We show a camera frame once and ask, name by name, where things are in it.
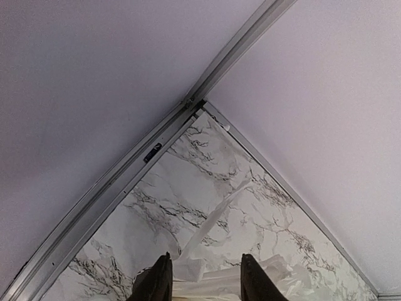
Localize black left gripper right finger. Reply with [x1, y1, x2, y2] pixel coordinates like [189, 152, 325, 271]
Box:
[241, 254, 288, 301]

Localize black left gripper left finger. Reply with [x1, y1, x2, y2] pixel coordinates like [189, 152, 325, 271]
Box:
[127, 252, 173, 301]

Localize black cup with straws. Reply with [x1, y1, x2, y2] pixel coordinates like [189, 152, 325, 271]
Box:
[173, 179, 324, 300]

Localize left side aluminium rail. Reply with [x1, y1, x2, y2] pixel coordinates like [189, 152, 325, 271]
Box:
[1, 100, 205, 300]

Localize back aluminium table rail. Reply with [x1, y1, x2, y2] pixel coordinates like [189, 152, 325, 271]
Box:
[203, 102, 400, 300]

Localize left aluminium frame post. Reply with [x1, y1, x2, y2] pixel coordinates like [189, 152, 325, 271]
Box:
[184, 0, 296, 105]

